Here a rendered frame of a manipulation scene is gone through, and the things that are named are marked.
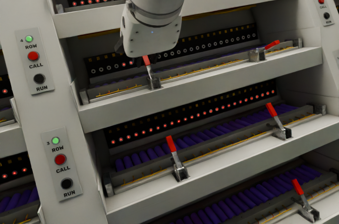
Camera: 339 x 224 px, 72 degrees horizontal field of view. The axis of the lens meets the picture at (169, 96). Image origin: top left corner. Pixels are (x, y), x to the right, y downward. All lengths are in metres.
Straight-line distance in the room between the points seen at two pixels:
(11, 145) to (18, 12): 0.24
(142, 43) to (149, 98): 0.12
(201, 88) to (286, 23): 0.38
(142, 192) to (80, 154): 0.14
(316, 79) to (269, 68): 0.18
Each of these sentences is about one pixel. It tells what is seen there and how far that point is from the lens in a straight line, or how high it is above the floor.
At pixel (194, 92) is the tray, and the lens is 0.50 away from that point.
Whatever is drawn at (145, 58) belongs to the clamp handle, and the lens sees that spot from 0.52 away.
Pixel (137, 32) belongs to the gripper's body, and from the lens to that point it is 0.38.
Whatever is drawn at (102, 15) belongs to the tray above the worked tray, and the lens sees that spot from 0.52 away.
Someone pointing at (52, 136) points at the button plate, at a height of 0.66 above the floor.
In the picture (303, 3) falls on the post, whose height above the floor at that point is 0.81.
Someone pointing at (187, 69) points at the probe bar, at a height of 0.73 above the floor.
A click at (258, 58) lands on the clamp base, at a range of 0.60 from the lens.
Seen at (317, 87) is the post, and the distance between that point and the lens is 0.76.
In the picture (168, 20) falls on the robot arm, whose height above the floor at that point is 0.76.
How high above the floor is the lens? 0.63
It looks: 4 degrees up
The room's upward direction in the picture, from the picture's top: 17 degrees counter-clockwise
